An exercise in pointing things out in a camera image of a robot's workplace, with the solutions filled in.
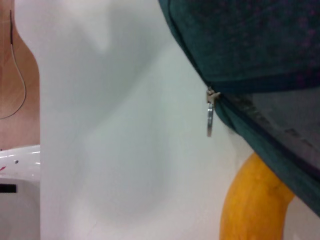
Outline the thin grey floor cable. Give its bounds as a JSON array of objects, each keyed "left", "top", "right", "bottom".
[{"left": 0, "top": 9, "right": 27, "bottom": 120}]

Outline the dark teal insulated lunch bag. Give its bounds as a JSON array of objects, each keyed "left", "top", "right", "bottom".
[{"left": 157, "top": 0, "right": 320, "bottom": 218}]

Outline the white robot base shell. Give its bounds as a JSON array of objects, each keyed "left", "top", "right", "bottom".
[{"left": 0, "top": 144, "right": 41, "bottom": 240}]

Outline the yellow banana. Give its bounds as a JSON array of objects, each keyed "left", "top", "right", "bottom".
[{"left": 219, "top": 152, "right": 296, "bottom": 240}]

